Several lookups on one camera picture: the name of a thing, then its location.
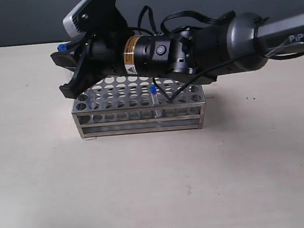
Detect blue-capped tube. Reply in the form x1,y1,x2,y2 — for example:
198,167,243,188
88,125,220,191
88,94,96,110
150,85,162,118
57,42,75,78

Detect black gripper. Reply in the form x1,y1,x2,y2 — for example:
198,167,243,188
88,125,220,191
50,17,191,99

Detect stainless steel test tube rack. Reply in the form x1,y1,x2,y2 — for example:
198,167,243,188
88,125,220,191
71,76,206,139

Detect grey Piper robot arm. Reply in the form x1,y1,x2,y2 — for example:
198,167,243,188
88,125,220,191
51,6,304,99

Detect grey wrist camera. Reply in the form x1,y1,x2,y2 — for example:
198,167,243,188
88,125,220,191
62,0,91,38

